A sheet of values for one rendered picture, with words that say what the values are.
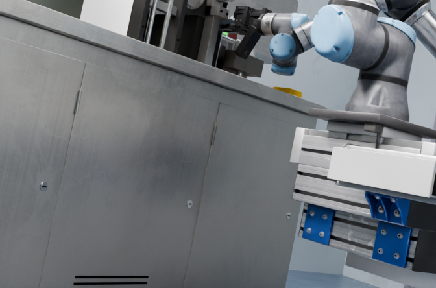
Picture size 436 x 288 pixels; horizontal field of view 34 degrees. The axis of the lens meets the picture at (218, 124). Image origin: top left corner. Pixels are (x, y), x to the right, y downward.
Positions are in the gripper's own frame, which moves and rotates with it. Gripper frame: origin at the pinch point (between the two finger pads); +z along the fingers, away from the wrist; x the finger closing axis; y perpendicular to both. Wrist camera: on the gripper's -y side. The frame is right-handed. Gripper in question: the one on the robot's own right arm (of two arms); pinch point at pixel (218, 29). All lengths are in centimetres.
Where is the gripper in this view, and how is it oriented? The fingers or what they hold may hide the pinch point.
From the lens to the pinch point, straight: 242.0
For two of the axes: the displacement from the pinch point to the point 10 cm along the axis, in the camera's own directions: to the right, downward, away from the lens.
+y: 1.9, -9.8, 0.5
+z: -7.5, -1.1, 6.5
